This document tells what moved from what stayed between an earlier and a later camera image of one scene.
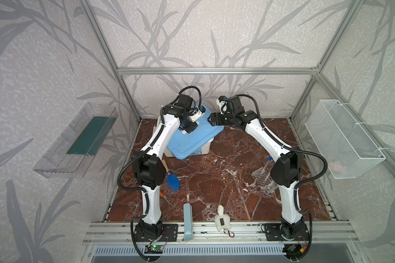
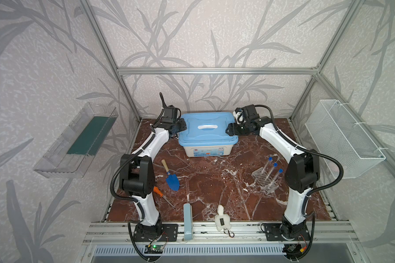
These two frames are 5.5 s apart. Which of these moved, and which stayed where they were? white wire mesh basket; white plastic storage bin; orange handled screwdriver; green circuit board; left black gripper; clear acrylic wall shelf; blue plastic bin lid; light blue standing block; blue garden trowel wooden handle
Moved: blue plastic bin lid; left black gripper; white plastic storage bin
Stayed: clear acrylic wall shelf; light blue standing block; white wire mesh basket; green circuit board; blue garden trowel wooden handle; orange handled screwdriver
